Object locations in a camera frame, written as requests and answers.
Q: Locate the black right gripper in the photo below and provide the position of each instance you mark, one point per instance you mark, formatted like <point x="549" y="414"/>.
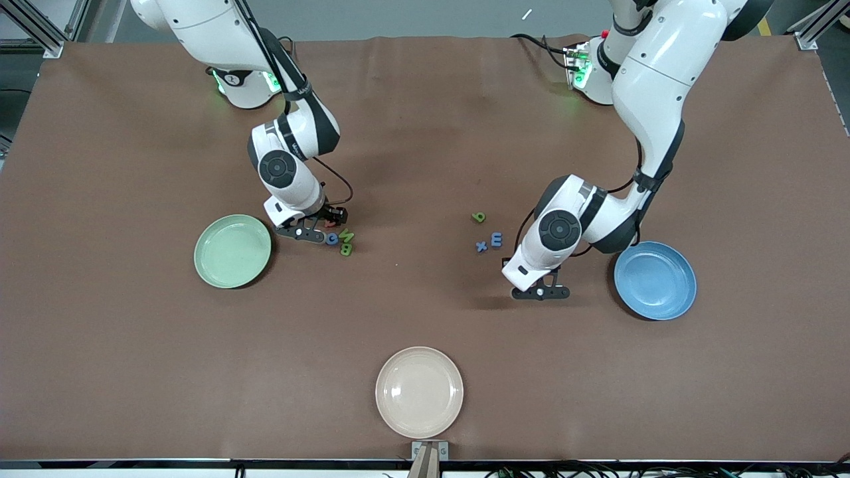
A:
<point x="329" y="216"/>

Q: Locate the blue letter G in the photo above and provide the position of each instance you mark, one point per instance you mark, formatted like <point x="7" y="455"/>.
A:
<point x="327" y="238"/>

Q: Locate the green letter N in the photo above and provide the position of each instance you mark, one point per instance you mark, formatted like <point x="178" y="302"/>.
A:
<point x="346" y="236"/>

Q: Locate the blue letter m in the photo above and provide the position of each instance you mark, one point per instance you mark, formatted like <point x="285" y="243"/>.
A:
<point x="493" y="239"/>

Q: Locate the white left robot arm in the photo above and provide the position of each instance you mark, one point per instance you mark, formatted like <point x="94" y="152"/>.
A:
<point x="654" y="79"/>

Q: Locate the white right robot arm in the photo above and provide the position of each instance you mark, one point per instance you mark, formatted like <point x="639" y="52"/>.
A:
<point x="199" y="26"/>

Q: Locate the green plate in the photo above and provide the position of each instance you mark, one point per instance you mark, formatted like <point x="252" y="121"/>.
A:
<point x="229" y="252"/>

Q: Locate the blue plate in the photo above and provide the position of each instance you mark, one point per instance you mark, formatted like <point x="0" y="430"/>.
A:
<point x="654" y="282"/>

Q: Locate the beige plate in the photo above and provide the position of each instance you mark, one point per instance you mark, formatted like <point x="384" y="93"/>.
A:
<point x="418" y="392"/>

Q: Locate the brown table mat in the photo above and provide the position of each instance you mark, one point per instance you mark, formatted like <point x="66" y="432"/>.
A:
<point x="425" y="133"/>

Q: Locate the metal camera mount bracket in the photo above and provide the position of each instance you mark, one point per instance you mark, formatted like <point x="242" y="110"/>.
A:
<point x="429" y="458"/>

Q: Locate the black table edge rail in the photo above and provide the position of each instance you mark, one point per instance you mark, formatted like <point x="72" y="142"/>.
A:
<point x="133" y="465"/>

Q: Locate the aluminium frame profile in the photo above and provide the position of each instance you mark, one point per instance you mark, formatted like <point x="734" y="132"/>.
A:
<point x="813" y="33"/>
<point x="33" y="26"/>

